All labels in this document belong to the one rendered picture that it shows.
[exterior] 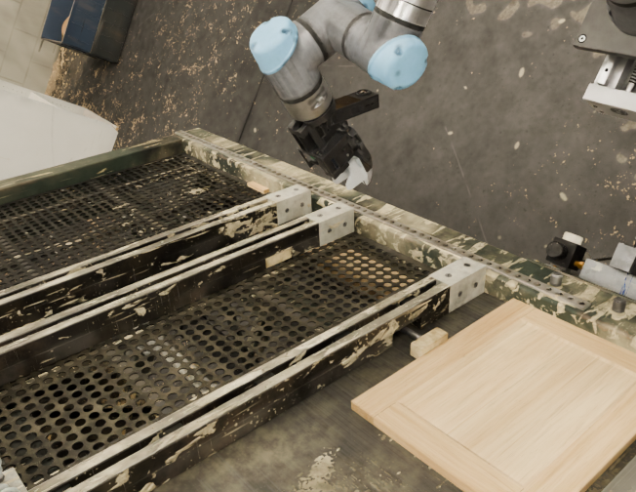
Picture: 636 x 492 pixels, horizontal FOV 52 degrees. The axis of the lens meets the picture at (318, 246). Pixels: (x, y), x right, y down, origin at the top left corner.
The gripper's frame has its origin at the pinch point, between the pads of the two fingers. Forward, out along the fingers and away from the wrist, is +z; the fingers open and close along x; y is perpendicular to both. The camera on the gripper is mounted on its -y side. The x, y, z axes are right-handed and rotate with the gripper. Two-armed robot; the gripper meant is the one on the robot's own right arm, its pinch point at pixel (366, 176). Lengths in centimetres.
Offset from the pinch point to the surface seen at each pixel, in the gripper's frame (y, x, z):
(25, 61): -23, -487, 110
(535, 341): -0.3, 27.7, 38.3
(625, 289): -25, 31, 52
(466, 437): 25.4, 35.7, 21.8
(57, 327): 59, -34, -3
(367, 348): 22.6, 8.9, 22.5
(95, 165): 24, -126, 27
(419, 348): 16.0, 15.5, 26.5
